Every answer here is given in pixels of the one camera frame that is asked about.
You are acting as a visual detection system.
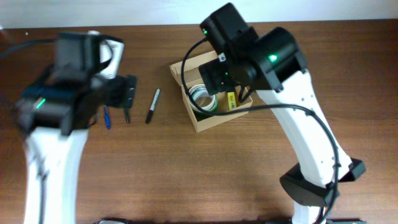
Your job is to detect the white tape roll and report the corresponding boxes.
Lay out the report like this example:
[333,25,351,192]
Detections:
[188,83,218,112]

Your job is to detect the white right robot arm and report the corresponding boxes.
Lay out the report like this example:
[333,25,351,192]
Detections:
[199,3,366,223]

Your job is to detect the yellow highlighter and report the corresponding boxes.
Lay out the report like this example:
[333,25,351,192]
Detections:
[227,91,237,110]

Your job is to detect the green tape roll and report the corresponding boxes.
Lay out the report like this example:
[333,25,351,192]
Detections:
[190,85,219,113]

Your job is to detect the blue pen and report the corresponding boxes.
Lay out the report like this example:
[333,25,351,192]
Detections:
[103,105,111,130]

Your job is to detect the cardboard box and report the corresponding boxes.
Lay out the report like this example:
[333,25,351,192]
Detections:
[169,51,245,133]

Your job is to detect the black marker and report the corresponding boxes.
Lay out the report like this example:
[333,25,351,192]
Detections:
[146,88,160,124]

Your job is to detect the black pen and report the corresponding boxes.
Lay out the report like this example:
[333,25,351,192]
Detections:
[123,108,131,124]

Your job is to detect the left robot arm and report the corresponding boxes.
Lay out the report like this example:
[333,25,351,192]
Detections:
[16,31,137,223]

